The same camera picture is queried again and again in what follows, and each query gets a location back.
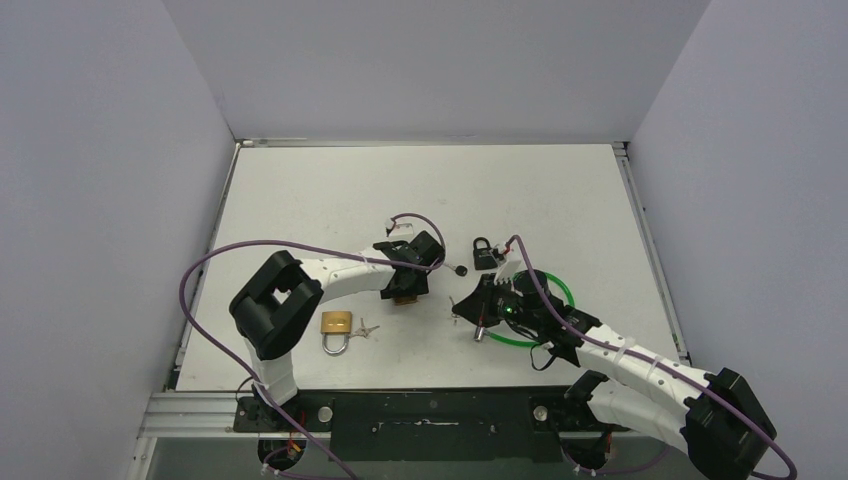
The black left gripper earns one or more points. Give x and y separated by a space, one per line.
417 289

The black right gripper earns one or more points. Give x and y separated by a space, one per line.
484 299

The long shackle brass padlock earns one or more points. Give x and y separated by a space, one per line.
405 300

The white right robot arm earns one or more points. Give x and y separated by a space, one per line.
714 418

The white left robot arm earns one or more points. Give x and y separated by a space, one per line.
273 310

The small silver key bunch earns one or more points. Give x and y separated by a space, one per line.
364 331

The black combination padlock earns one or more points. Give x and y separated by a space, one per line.
484 256

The short brass padlock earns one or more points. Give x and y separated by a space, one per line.
335 330

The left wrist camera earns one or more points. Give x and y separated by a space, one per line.
399 231

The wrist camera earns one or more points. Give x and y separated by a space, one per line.
399 231
509 260

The green cable lock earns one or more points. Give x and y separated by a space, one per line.
535 331

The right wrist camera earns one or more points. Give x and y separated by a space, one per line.
509 260

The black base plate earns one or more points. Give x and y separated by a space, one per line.
480 424

